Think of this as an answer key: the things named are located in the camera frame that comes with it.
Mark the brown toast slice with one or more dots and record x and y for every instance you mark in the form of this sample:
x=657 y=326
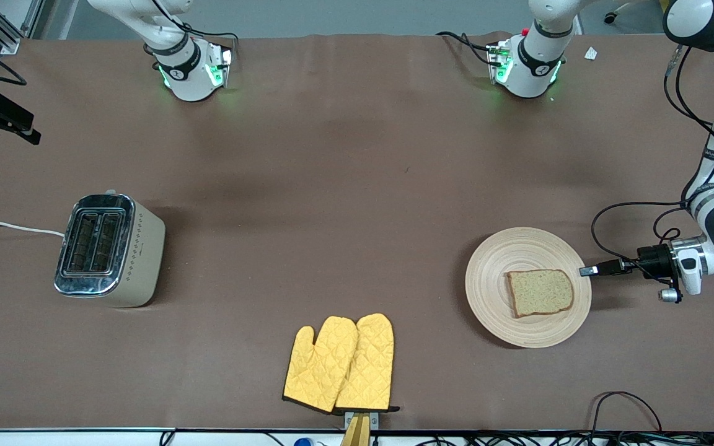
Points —
x=540 y=292

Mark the beige chrome toaster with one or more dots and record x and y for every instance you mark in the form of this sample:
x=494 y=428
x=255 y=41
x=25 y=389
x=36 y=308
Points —
x=123 y=260

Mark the round wooden plate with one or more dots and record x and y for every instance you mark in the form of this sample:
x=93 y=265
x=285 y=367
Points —
x=493 y=279

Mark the blue round object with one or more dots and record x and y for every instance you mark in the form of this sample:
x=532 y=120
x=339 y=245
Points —
x=302 y=442

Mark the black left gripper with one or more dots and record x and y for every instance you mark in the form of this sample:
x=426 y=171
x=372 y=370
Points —
x=652 y=257

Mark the brown table cloth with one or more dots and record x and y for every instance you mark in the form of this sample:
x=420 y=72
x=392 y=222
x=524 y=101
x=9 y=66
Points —
x=332 y=161

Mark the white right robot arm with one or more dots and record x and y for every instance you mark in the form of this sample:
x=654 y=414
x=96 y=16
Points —
x=189 y=80

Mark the grey metal bracket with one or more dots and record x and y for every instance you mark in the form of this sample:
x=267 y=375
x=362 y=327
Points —
x=374 y=420

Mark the small white paper scrap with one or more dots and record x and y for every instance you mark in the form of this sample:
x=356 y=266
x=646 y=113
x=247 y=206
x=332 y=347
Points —
x=590 y=53

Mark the black chair caster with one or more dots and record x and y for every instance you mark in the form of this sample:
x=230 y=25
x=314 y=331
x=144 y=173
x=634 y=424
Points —
x=610 y=18

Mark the yellow quilted oven mitt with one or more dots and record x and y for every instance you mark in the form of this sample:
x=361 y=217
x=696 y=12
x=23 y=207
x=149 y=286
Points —
x=370 y=362
x=320 y=365

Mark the aluminium frame profile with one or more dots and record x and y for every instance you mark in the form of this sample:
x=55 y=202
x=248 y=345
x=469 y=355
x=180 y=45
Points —
x=7 y=31

